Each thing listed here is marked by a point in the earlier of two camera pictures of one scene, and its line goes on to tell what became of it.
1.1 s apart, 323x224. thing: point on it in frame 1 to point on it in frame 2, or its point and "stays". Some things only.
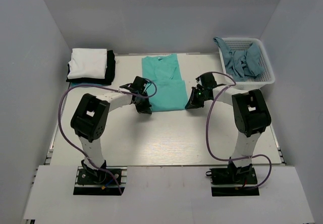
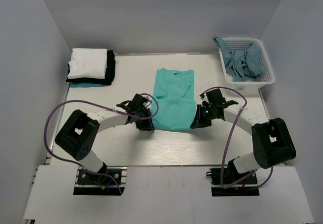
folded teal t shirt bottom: x=74 y=84 stays
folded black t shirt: x=110 y=75 stays
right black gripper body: x=198 y=98 to x=205 y=115
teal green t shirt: x=164 y=71 to x=174 y=91
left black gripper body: x=143 y=105 to x=143 y=124
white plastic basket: x=243 y=43 stays
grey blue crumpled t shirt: x=243 y=64 stays
